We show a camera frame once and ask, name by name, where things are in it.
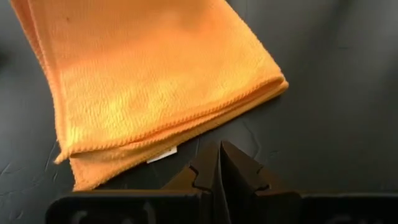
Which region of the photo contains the dark orange microfiber towel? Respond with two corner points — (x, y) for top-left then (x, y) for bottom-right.
(11, 0), (289, 191)

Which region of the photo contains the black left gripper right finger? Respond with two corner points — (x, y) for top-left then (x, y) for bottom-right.
(220, 140), (398, 224)

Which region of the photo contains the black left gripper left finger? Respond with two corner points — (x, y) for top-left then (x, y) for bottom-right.
(45, 140), (220, 224)

